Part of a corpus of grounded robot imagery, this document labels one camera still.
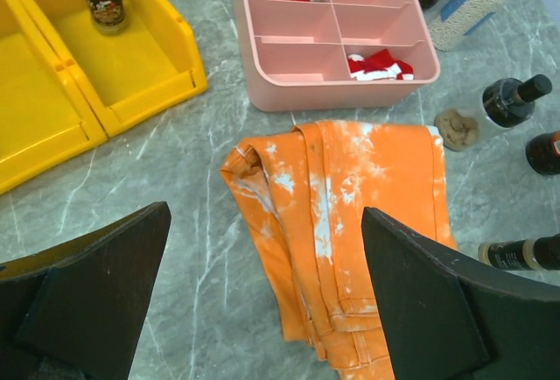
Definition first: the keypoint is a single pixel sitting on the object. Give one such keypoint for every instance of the brown spice jar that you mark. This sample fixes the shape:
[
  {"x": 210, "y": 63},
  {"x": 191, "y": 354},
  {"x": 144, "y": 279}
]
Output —
[{"x": 501, "y": 106}]

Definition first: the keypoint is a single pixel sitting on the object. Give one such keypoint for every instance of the orange tie-dye cloth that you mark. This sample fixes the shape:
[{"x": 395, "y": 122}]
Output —
[{"x": 302, "y": 194}]

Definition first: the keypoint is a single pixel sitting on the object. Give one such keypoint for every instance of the dark spice jar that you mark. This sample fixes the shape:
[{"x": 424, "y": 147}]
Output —
[{"x": 537, "y": 254}]

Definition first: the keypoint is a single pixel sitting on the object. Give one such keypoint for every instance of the yellow plastic bin organizer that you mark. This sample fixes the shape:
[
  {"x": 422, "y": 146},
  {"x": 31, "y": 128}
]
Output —
[{"x": 66, "y": 87}]

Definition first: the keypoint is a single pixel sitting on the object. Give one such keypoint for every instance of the silver lid glass jar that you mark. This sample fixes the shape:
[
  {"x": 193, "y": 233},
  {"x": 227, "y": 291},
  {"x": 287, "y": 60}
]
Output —
[{"x": 472, "y": 3}]

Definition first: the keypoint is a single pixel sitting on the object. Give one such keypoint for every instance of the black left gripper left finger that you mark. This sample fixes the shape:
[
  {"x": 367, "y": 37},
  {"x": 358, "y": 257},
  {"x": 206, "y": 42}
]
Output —
[{"x": 83, "y": 302}]

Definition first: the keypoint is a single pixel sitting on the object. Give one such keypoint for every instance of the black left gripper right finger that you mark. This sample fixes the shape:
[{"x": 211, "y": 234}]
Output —
[{"x": 447, "y": 316}]

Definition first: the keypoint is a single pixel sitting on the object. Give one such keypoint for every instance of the pink divided tray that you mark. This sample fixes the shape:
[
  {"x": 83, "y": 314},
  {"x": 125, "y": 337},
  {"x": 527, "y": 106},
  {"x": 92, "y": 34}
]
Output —
[{"x": 294, "y": 54}]

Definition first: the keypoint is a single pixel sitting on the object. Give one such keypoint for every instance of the red white sock bottom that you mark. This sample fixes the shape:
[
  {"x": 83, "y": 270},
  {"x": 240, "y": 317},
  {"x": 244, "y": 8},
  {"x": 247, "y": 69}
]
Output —
[{"x": 379, "y": 66}]

